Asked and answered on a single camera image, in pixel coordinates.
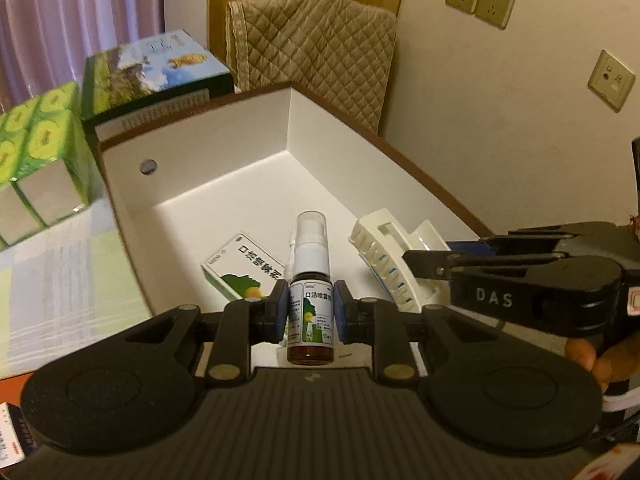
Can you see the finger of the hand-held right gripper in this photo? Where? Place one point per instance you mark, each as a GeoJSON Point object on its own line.
{"type": "Point", "coordinates": [467, 247]}
{"type": "Point", "coordinates": [425, 265]}

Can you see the pale striped cloth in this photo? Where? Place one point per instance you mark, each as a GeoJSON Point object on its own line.
{"type": "Point", "coordinates": [60, 285]}

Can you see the green landscape printed box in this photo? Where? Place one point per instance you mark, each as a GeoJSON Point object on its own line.
{"type": "Point", "coordinates": [150, 70]}

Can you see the brown spray bottle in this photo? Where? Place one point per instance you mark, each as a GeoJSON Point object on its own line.
{"type": "Point", "coordinates": [310, 280]}

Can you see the green tissue pack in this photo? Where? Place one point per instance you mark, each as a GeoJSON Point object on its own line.
{"type": "Point", "coordinates": [40, 150]}

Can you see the cream hair claw clip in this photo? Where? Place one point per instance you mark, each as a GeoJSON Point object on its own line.
{"type": "Point", "coordinates": [385, 240]}

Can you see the beige wall data socket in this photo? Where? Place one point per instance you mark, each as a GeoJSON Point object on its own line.
{"type": "Point", "coordinates": [612, 80]}

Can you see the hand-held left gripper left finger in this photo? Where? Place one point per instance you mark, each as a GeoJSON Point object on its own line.
{"type": "Point", "coordinates": [281, 311]}

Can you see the pink sheer curtain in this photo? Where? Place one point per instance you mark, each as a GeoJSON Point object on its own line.
{"type": "Point", "coordinates": [75, 10]}

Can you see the red printed cardboard sheet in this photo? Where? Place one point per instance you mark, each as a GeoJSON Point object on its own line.
{"type": "Point", "coordinates": [7, 392]}

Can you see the green white spray carton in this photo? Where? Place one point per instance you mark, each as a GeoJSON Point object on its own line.
{"type": "Point", "coordinates": [235, 265]}

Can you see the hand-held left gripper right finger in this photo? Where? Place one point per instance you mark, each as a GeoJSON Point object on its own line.
{"type": "Point", "coordinates": [341, 313]}

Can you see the beige quilted chair cover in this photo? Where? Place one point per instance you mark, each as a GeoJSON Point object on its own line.
{"type": "Point", "coordinates": [310, 45]}

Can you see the blue white medicine box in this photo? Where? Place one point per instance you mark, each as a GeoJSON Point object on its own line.
{"type": "Point", "coordinates": [12, 432]}

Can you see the person's right hand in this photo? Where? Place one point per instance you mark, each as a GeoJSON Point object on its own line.
{"type": "Point", "coordinates": [584, 355]}

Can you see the brown cardboard storage box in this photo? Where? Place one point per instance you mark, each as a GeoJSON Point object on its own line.
{"type": "Point", "coordinates": [225, 160]}

